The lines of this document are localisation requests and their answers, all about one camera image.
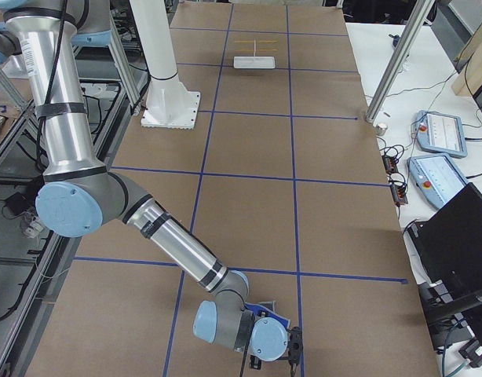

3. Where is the small silver cylinder weight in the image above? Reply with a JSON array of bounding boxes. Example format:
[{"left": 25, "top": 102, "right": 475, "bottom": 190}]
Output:
[{"left": 375, "top": 123, "right": 388, "bottom": 137}]

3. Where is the lower teach pendant tablet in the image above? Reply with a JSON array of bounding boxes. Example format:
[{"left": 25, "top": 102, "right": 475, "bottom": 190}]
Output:
[{"left": 407, "top": 152, "right": 469, "bottom": 210}]

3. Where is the blue towel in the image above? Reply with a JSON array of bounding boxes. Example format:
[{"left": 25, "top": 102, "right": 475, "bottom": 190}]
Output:
[{"left": 245, "top": 301, "right": 290, "bottom": 329}]

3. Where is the brown paper table cover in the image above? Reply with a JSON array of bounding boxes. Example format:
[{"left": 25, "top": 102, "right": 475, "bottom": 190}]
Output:
[{"left": 27, "top": 2, "right": 439, "bottom": 376}]

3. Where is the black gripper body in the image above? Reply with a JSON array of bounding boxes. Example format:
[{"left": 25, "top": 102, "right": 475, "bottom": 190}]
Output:
[{"left": 249, "top": 355, "right": 264, "bottom": 371}]

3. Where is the aluminium frame post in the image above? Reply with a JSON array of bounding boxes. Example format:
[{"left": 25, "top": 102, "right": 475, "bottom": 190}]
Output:
[{"left": 365, "top": 0, "right": 435, "bottom": 123}]

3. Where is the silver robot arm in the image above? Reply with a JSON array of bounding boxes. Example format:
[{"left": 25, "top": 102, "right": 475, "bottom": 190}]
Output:
[
  {"left": 0, "top": 1, "right": 301, "bottom": 367},
  {"left": 0, "top": 21, "right": 22, "bottom": 65}
]

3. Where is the white towel rack with wooden bars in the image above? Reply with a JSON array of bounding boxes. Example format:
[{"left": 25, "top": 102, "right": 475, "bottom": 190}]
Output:
[{"left": 233, "top": 38, "right": 277, "bottom": 70}]

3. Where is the upper teach pendant tablet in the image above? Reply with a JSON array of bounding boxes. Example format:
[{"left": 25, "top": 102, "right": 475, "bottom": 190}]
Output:
[{"left": 414, "top": 110, "right": 468, "bottom": 158}]

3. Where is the black monitor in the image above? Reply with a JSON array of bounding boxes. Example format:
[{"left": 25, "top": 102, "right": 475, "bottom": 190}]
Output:
[{"left": 408, "top": 182, "right": 482, "bottom": 346}]

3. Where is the teach pendant tablet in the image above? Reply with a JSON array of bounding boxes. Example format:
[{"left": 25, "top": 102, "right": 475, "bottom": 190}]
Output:
[
  {"left": 414, "top": 110, "right": 468, "bottom": 158},
  {"left": 407, "top": 152, "right": 469, "bottom": 210}
]

